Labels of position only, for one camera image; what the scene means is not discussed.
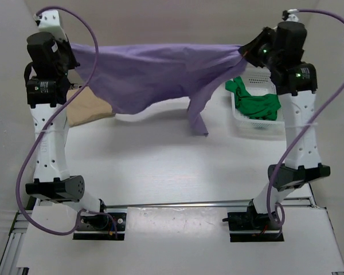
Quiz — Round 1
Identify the beige t shirt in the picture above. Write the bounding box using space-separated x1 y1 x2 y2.
66 87 115 127

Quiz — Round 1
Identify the purple t shirt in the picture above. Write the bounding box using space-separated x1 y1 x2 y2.
72 44 247 136

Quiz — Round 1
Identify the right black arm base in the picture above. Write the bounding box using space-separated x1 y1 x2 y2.
222 212 284 243

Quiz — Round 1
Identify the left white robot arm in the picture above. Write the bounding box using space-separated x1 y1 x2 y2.
25 32 104 212

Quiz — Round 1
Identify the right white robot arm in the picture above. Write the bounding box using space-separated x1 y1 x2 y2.
239 21 330 215

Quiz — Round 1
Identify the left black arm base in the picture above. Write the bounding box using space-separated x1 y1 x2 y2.
73 210 127 241

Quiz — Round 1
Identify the white plastic basket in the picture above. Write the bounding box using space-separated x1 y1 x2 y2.
231 68 284 135

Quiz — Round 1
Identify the green t shirt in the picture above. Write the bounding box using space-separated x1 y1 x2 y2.
225 77 281 121

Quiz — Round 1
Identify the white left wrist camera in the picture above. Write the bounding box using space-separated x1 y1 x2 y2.
33 10 68 42

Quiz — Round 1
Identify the front aluminium table rail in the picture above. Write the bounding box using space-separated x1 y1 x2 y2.
106 198 315 209

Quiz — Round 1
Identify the aluminium frame rail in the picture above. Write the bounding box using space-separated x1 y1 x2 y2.
0 211 29 275

